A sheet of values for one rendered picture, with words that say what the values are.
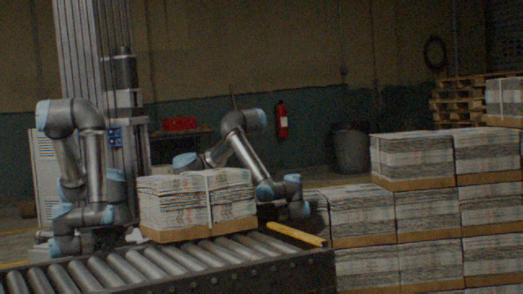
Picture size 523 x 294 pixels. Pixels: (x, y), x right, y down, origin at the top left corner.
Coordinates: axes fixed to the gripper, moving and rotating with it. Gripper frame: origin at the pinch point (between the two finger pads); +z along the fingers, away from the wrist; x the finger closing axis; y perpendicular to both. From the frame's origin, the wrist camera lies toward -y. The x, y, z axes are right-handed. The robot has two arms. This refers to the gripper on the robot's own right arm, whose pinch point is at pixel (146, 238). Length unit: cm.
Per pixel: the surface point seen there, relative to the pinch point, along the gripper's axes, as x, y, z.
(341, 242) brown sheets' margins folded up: 4, -16, 86
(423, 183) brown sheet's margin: -11, 6, 123
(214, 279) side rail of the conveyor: -68, -6, 4
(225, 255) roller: -48, -3, 15
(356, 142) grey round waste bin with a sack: 603, 13, 458
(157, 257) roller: -34.3, -2.3, -4.7
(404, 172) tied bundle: -8, 12, 115
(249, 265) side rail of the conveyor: -67, -4, 15
